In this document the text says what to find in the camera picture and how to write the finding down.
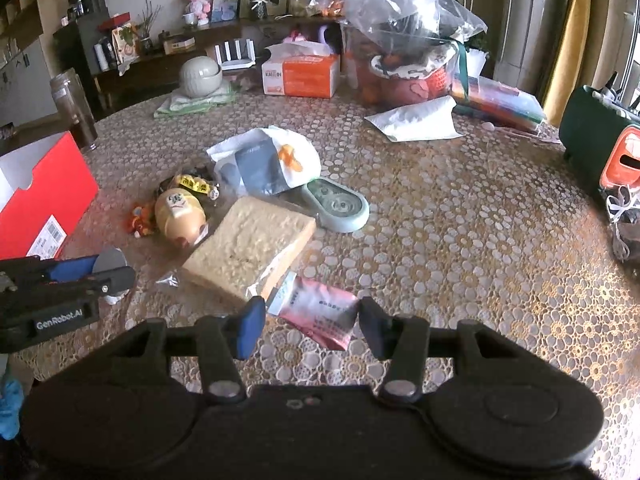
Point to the green tape dispenser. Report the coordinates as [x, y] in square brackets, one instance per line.
[340, 205]

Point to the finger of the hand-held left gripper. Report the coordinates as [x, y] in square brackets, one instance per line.
[75, 267]
[110, 282]

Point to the orange tissue holder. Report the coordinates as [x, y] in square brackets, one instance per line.
[625, 160]

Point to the pink plush doll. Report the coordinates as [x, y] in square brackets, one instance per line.
[196, 0]

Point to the dark snack packet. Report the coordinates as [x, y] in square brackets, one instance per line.
[192, 183]

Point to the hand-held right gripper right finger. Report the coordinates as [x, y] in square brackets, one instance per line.
[372, 330]

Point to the yellow curtain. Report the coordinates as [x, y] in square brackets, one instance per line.
[570, 35]

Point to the small orange toy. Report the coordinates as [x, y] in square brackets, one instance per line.
[141, 220]

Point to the black cabinet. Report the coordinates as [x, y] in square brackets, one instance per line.
[82, 35]

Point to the white ceramic pot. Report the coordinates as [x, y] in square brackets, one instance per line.
[200, 75]

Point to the orange tissue box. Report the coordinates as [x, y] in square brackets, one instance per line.
[305, 72]

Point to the white slatted rack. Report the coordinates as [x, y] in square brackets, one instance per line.
[235, 55]

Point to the red shoebox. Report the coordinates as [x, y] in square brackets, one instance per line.
[45, 195]

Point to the white paper bag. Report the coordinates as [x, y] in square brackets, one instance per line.
[420, 120]

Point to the green folded cloth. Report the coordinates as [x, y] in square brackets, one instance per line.
[190, 104]

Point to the pink sachet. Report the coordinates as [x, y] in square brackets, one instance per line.
[320, 312]

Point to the large clear plastic bag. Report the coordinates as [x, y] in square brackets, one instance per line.
[400, 20]

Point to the egg-shaped toy figure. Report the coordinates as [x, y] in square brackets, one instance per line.
[177, 215]

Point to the small cardboard box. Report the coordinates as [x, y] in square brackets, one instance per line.
[179, 44]

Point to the white plastic bag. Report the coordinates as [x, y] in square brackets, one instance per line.
[265, 160]

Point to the glass jar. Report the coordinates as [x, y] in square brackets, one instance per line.
[75, 110]

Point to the packet of sliced bread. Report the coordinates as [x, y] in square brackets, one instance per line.
[247, 247]

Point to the wooden sideboard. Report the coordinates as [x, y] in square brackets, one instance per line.
[155, 67]

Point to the blue cloth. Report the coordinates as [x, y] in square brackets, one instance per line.
[10, 407]

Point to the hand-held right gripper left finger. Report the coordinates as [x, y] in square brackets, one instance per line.
[251, 327]

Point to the vase of dried twigs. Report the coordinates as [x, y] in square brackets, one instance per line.
[147, 27]

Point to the dark green storage box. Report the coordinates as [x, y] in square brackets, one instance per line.
[580, 130]

